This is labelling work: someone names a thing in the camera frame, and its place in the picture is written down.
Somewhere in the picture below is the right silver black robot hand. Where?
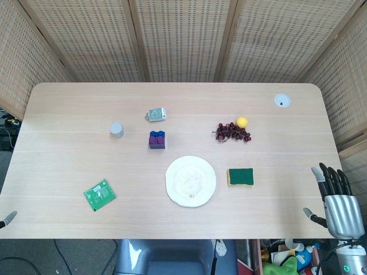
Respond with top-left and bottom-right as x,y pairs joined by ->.
303,162 -> 360,240

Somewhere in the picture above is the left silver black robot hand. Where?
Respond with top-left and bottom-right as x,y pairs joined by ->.
0,211 -> 18,229

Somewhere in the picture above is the green yellow sponge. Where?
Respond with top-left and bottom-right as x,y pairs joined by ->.
227,167 -> 255,188

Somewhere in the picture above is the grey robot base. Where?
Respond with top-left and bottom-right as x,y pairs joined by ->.
114,238 -> 239,275

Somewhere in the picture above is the white round plate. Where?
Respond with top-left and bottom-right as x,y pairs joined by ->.
165,155 -> 217,209

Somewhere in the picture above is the blue plastic bottle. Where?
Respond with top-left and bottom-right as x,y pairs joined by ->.
294,243 -> 315,272

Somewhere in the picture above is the black floor equipment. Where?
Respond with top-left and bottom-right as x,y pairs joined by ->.
0,108 -> 23,152

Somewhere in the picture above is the green cloth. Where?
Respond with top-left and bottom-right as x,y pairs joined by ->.
262,256 -> 299,275

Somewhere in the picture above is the green foil sachet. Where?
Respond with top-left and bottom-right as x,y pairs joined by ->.
83,179 -> 117,213

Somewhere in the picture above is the red storage crate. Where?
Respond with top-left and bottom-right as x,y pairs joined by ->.
248,238 -> 324,275

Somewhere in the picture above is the white perforated disc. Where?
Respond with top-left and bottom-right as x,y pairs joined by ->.
214,239 -> 228,259

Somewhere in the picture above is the dark red grape bunch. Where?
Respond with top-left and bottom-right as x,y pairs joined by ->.
212,122 -> 253,143

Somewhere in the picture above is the small jar with grey lid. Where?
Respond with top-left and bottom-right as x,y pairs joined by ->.
110,121 -> 126,139

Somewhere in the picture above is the blue toy brick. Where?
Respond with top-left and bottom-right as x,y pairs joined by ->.
149,129 -> 166,151

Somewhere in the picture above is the small green white box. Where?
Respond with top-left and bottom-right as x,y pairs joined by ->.
144,107 -> 168,123

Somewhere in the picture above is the woven bamboo folding screen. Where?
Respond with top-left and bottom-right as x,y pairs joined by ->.
0,0 -> 367,275

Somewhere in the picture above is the black floor cable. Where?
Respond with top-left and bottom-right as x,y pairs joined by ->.
0,238 -> 75,275

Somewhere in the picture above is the white round cable grommet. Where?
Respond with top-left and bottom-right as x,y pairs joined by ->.
274,93 -> 292,108

